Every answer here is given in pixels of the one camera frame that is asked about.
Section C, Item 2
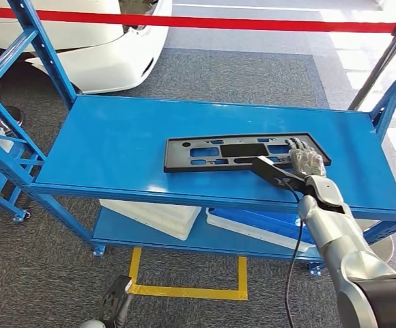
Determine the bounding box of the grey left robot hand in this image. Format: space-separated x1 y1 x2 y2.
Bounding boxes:
114 292 134 328

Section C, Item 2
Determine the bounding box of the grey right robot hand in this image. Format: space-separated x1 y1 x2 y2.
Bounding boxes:
284 137 327 180

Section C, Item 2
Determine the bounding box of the black plastic license plate bracket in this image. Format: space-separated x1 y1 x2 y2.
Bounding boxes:
164 132 332 174

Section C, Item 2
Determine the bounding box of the blue metal shelf rack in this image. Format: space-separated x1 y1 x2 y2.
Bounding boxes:
0 0 396 277
0 108 32 223

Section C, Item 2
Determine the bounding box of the white plastic part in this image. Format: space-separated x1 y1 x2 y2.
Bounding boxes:
0 128 14 155

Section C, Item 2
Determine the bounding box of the white plastic bin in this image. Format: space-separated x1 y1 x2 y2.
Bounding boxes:
205 210 317 254

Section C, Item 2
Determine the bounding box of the large white plastic tray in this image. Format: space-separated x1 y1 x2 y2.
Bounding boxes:
99 199 202 242

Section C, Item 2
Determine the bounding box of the red barrier belt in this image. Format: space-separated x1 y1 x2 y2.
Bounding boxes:
0 5 396 46

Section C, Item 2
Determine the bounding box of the white car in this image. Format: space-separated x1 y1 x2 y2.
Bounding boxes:
0 0 174 95

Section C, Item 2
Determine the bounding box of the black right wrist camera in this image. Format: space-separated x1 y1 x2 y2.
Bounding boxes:
250 155 310 196

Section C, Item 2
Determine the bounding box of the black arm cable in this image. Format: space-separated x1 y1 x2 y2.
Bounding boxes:
283 178 305 328

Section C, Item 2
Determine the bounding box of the dark stanchion post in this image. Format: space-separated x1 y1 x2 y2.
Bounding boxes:
0 101 24 137

